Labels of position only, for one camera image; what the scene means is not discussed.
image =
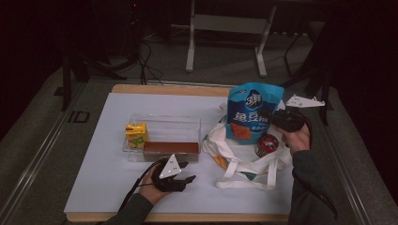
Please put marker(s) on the person's right hand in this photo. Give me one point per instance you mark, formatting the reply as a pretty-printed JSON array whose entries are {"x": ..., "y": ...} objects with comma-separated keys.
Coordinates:
[{"x": 295, "y": 140}]

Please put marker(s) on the clear plastic tray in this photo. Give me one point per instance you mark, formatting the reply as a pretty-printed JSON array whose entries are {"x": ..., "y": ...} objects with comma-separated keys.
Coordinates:
[{"x": 175, "y": 129}]

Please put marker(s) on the person's left hand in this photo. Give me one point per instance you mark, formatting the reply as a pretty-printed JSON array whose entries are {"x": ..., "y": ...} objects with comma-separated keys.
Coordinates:
[{"x": 151, "y": 193}]

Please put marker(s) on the yellow drink carton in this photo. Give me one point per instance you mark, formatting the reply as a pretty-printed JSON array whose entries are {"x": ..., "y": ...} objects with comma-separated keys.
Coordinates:
[{"x": 136, "y": 134}]

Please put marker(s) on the black metal stand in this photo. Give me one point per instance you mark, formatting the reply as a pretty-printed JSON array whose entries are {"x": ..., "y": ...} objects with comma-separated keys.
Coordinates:
[{"x": 325, "y": 90}]

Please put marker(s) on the metal floor rail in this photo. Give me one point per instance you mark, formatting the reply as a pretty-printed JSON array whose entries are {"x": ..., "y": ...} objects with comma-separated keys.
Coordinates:
[
  {"x": 34, "y": 162},
  {"x": 347, "y": 175}
]

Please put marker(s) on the red lidded jar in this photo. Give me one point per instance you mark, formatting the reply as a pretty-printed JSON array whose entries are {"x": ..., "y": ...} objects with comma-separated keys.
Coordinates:
[{"x": 266, "y": 145}]

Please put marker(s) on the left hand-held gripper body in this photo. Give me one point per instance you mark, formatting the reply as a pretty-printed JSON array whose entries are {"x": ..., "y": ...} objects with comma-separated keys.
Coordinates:
[{"x": 164, "y": 182}]

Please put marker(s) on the brown box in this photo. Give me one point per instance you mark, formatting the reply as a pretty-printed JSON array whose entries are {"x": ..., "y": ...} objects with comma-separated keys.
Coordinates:
[{"x": 170, "y": 150}]

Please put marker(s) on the wooden table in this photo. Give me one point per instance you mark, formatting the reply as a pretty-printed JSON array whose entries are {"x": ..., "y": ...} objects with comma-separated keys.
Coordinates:
[{"x": 156, "y": 89}]

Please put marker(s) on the white patterned tote bag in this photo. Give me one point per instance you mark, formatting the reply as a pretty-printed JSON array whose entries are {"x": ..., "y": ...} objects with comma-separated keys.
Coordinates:
[{"x": 247, "y": 168}]

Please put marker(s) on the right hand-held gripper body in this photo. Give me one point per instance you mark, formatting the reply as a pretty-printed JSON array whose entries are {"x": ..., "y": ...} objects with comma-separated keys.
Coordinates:
[{"x": 287, "y": 120}]

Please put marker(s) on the blue snack bag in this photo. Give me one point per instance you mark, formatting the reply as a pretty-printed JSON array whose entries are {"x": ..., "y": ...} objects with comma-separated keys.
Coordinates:
[{"x": 253, "y": 109}]

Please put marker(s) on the white table mat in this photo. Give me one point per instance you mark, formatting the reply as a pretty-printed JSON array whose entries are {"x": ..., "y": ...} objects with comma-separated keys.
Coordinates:
[{"x": 103, "y": 175}]

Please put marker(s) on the black tripod stand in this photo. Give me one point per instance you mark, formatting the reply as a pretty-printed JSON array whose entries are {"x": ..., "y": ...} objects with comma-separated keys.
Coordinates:
[{"x": 67, "y": 78}]

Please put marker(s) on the white metal stand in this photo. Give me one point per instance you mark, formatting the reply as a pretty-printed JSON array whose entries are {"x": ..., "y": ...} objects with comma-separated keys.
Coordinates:
[{"x": 228, "y": 23}]

